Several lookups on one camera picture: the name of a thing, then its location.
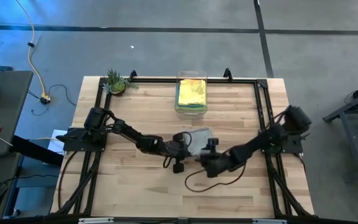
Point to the dark low desk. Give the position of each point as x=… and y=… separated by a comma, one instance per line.
x=2, y=168

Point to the teal microfiber towel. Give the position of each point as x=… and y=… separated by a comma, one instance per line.
x=194, y=106

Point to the black power adapter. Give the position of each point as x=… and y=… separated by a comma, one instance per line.
x=45, y=100

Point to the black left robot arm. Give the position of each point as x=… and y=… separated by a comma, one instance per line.
x=123, y=130

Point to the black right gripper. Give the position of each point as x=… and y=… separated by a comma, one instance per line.
x=213, y=160

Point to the white paper sheet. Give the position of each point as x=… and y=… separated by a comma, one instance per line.
x=54, y=143

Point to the silver table bracket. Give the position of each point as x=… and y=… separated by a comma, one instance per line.
x=95, y=220
x=269, y=221

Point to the clear plastic bin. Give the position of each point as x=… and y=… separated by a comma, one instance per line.
x=191, y=114

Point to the yellow microfiber towel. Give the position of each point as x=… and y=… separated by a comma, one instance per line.
x=192, y=92

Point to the black rectangular bar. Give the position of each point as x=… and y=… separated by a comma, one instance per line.
x=36, y=151

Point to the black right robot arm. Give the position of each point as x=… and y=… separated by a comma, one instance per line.
x=266, y=140

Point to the black aluminium table frame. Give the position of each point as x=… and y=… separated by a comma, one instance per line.
x=166, y=80

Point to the potted succulent plant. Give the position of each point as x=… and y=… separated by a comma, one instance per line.
x=117, y=86

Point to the grey microfiber towel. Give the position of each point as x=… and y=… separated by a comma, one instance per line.
x=200, y=140

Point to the grey side desk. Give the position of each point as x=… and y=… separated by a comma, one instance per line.
x=8, y=102

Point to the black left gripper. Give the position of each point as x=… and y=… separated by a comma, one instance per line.
x=179, y=149

